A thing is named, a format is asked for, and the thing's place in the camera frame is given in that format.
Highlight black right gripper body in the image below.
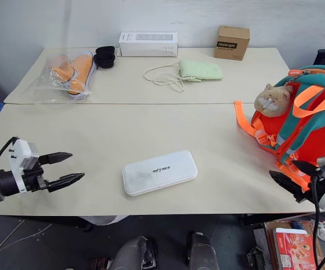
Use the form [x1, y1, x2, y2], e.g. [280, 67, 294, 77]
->
[303, 166, 325, 203]

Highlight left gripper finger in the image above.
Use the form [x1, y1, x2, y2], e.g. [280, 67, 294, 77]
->
[48, 172, 85, 194]
[38, 152, 73, 166]

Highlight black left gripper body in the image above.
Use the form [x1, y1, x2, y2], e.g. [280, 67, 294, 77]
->
[20, 155, 51, 194]

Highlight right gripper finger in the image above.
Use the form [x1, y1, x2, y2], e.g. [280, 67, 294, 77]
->
[291, 160, 320, 177]
[269, 170, 314, 203]

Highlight orange and teal backpack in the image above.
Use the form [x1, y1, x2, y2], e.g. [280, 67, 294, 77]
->
[234, 65, 325, 195]

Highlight white case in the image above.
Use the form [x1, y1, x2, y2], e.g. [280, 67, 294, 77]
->
[121, 150, 198, 197]

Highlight red printed box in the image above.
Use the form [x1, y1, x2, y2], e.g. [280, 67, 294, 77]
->
[273, 227, 318, 270]

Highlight beige plush hamster toy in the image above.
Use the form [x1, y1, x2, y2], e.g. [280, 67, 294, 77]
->
[254, 83, 294, 118]

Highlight clear plastic bag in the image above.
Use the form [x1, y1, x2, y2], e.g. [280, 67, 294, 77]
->
[34, 50, 99, 105]

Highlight orange slipper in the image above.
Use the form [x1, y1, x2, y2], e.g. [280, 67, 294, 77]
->
[49, 55, 80, 85]
[66, 52, 95, 100]

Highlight dark rounded robot leg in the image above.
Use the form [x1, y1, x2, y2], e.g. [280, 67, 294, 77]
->
[186, 231, 220, 270]
[107, 235, 158, 270]

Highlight black round cup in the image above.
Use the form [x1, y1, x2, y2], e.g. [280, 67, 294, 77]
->
[93, 53, 116, 69]
[95, 46, 116, 56]

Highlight brown cardboard box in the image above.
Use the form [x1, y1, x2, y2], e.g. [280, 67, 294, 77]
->
[213, 25, 251, 61]

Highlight white rectangular carton box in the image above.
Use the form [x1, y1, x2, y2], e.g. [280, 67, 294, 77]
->
[118, 31, 179, 58]

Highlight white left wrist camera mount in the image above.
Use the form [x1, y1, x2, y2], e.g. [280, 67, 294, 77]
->
[8, 138, 40, 194]

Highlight green quilted pouch with cord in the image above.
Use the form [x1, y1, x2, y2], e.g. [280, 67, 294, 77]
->
[143, 59, 224, 94]

